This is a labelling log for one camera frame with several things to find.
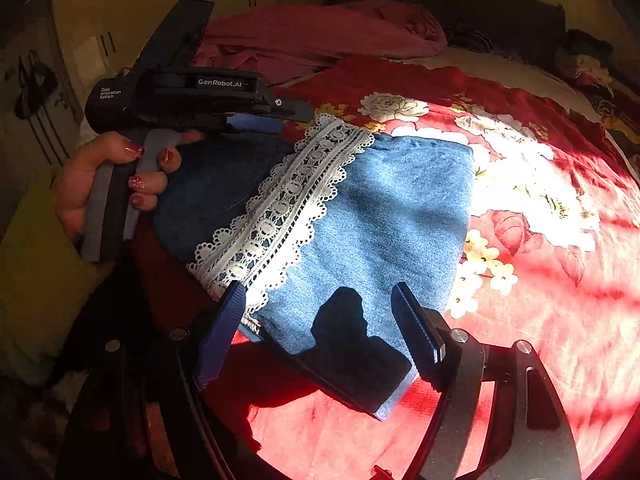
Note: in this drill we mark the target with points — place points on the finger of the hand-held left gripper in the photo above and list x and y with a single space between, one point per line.
255 124
185 30

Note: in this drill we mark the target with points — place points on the beige bed sheet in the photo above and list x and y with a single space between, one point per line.
500 72

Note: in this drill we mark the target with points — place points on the red floral blanket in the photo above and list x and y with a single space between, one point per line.
550 335

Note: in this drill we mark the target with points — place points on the pile of folded clothes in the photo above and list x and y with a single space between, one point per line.
585 65

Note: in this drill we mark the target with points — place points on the person's left hand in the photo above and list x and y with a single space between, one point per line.
75 185

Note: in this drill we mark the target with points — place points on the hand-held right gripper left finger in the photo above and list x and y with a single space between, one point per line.
220 332

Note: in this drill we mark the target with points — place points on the dark hanging bag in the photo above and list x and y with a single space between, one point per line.
37 85

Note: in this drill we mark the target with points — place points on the blue denim pants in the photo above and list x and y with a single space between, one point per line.
390 210

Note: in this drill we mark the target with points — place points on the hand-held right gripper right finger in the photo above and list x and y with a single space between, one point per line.
417 335

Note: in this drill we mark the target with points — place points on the dark striped cloth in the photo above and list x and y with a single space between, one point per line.
470 37

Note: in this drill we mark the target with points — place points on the grey headboard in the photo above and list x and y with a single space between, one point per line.
500 15

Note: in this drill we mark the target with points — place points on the cream wardrobe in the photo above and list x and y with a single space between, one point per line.
125 5

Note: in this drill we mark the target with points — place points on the pink blanket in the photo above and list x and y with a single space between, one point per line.
325 30

